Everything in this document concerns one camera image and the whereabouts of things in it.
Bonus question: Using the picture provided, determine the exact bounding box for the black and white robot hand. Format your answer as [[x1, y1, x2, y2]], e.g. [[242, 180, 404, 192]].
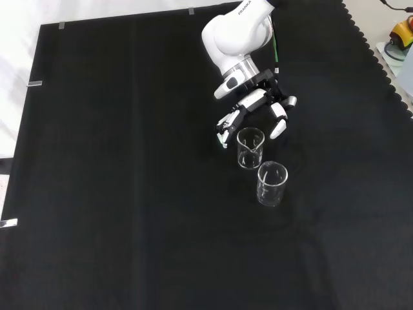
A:
[[215, 69, 297, 149]]

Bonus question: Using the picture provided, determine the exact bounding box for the clear glass beaker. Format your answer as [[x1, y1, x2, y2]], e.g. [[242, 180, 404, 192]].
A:
[[256, 160, 289, 207], [236, 127, 266, 170]]

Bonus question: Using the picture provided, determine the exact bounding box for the pale board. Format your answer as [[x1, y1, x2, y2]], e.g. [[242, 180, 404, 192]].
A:
[[374, 41, 404, 78]]

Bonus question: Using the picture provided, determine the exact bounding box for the black bench cloth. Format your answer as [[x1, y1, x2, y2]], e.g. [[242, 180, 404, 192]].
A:
[[0, 0, 413, 310]]

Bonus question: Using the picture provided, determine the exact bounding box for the pale grey box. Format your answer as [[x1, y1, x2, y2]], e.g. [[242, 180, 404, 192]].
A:
[[396, 48, 413, 99]]

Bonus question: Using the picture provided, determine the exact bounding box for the yellow stop button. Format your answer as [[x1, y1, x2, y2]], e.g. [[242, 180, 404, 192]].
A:
[[389, 15, 413, 50]]

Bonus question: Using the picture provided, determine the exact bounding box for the green cable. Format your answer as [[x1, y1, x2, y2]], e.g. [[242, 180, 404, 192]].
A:
[[270, 17, 281, 76]]

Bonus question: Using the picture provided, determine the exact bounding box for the coiled grey cable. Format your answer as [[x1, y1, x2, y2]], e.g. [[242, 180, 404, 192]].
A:
[[383, 41, 406, 63]]

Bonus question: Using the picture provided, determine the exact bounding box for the black cable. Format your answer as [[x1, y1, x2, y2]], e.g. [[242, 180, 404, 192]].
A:
[[379, 0, 413, 13]]

